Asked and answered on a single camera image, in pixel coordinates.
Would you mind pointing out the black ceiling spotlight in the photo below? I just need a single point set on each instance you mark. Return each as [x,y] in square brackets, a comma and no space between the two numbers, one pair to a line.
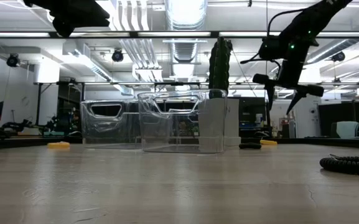
[117,56]
[338,56]
[12,60]

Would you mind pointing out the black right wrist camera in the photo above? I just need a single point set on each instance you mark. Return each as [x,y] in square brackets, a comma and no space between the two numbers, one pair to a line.
[269,48]

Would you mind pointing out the chair with pale cover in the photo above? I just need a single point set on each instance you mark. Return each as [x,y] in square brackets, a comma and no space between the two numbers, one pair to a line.
[347,129]

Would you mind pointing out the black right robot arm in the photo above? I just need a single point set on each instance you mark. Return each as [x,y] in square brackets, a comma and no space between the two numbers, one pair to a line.
[316,18]

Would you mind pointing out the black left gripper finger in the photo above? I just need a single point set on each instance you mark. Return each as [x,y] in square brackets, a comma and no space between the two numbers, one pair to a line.
[92,15]

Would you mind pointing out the clear plastic bin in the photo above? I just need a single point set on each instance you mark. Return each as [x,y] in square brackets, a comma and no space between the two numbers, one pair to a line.
[179,137]
[104,133]

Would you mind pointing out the white planter pot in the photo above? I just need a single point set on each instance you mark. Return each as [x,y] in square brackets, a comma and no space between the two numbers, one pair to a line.
[233,124]

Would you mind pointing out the silver ventilation duct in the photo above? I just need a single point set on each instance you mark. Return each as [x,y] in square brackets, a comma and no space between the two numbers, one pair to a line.
[185,18]

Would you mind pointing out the green cactus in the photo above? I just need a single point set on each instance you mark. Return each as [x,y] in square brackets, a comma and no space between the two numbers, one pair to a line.
[219,68]

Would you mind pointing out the background robot rig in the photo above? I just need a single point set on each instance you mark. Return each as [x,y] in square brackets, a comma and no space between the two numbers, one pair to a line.
[17,126]

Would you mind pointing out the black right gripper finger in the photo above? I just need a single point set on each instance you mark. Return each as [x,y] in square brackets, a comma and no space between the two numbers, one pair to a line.
[270,96]
[295,101]

